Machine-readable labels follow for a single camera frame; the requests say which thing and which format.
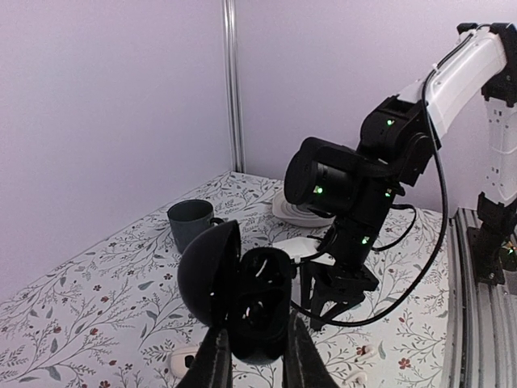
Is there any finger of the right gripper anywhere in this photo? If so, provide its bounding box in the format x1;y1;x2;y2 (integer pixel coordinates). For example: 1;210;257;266
300;264;323;311
310;294;364;330

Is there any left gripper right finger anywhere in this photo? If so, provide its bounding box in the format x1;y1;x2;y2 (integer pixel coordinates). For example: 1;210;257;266
282;313;335;388

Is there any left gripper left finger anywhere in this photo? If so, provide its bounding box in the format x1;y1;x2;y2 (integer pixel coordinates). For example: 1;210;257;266
176;327;233;388

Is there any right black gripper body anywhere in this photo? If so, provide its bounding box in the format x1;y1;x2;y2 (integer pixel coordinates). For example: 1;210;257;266
284;137;404;293

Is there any black earbud charging case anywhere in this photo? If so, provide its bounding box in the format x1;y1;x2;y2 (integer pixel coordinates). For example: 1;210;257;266
178;221;292;365

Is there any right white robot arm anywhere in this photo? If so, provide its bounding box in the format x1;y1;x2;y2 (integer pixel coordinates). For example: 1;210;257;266
284;23;516;330

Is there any open white charging case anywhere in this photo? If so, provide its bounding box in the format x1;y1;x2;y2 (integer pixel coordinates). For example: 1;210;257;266
169;345;200;378

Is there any white earbud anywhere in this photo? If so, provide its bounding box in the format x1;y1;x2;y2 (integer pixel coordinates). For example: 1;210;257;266
342;371;368;387
355;344;377;362

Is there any striped ceramic saucer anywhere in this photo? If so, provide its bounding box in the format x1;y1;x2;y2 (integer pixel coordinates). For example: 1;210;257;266
271;192;334;228

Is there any floral patterned table mat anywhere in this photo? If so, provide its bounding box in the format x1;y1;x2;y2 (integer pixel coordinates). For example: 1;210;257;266
1;173;449;387

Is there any dark grey mug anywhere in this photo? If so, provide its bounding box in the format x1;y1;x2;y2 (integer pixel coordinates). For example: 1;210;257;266
166;199;224;254

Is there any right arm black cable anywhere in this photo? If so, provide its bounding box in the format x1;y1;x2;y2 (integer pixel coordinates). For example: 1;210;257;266
290;23;502;327

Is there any front aluminium rail base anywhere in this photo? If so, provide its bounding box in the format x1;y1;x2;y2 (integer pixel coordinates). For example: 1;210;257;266
440;208;516;387

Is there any right aluminium frame post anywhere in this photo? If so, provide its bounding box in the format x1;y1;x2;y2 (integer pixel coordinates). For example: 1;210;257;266
222;0;246;173

